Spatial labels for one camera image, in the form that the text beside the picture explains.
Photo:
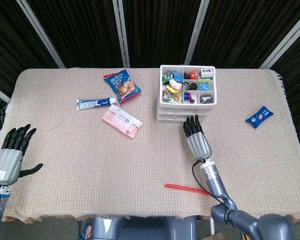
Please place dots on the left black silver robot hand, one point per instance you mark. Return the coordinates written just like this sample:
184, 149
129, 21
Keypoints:
5, 167

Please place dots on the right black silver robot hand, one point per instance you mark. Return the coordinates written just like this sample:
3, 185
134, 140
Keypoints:
198, 145

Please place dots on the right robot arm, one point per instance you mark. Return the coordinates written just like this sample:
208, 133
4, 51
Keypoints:
217, 187

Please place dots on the clear plastic container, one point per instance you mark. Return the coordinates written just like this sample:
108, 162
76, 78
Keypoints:
170, 122

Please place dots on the clear drawer under tray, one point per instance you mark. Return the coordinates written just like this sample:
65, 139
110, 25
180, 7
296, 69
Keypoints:
182, 111

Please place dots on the white mahjong tile box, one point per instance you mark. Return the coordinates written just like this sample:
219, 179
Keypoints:
206, 73

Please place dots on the black round magnet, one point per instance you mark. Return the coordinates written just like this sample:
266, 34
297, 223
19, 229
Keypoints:
192, 101

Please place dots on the red plastic sealing stick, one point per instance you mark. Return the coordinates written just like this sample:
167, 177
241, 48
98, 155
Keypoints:
185, 188

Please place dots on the stack of coloured discs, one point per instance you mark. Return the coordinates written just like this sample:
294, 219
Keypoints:
186, 96

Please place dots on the colourful toy packets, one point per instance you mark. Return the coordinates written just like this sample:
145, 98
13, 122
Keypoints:
170, 97

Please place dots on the blue green packet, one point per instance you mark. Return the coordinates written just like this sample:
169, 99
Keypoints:
204, 87

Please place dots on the yellow packet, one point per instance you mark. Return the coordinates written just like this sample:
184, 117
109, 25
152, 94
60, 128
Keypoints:
170, 89

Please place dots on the small blue snack packet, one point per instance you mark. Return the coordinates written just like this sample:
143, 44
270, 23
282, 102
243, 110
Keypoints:
259, 117

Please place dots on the red orange packet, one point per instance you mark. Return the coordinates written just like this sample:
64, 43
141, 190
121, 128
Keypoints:
193, 74

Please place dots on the blue pouch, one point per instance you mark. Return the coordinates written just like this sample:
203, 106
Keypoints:
178, 76

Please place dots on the pink wet wipes pack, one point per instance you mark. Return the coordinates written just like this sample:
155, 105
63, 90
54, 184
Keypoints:
121, 120

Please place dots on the beige woven tablecloth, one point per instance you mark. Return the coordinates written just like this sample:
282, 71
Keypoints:
90, 162

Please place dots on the blue snack bag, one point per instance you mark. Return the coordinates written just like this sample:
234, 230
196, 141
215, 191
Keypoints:
122, 86

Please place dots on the grey robot torso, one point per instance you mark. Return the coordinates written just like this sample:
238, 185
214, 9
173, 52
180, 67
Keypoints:
140, 230

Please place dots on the blue red package on floor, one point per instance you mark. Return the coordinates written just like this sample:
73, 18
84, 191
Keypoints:
87, 231

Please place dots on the blue white toothpaste tube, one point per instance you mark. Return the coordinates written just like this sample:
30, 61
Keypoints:
92, 103

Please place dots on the white drawer organizer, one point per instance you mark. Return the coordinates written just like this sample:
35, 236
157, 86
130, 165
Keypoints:
187, 105

